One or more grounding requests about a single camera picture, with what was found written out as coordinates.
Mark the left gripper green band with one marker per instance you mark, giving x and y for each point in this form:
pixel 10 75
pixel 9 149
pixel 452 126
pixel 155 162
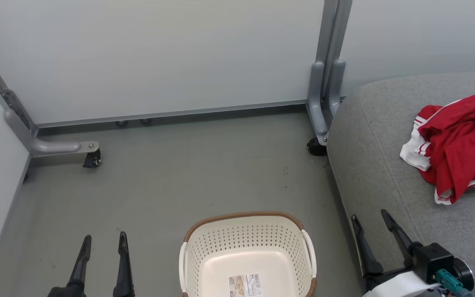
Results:
pixel 58 293

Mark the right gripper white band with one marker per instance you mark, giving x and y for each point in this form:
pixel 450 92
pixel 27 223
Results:
pixel 427 260

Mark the red Bulls basketball jersey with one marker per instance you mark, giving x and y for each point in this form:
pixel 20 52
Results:
pixel 464 144

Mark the grey fabric sofa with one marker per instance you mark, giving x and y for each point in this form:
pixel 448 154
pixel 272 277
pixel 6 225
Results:
pixel 377 165

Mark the black caster wheel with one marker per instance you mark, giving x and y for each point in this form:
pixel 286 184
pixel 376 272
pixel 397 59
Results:
pixel 316 147
pixel 92 159

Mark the long grey partition leg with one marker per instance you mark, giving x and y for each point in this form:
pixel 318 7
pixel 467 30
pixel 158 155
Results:
pixel 52 146

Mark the cream perforated laundry basket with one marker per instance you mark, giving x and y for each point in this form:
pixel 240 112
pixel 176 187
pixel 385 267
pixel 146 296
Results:
pixel 245 239

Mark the paper label sticker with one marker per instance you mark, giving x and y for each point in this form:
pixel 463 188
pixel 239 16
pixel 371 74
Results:
pixel 245 285

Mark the small grey levelling foot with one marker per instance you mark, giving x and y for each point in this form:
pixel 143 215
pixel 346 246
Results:
pixel 145 121
pixel 121 122

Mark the grey curved partition leg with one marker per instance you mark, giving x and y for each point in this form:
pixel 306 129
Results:
pixel 336 82
pixel 316 103

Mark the grey partition bottom rail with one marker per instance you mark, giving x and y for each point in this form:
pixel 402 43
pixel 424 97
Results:
pixel 171 113

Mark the grey partition upright post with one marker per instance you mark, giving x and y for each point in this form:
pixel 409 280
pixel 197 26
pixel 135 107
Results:
pixel 334 24

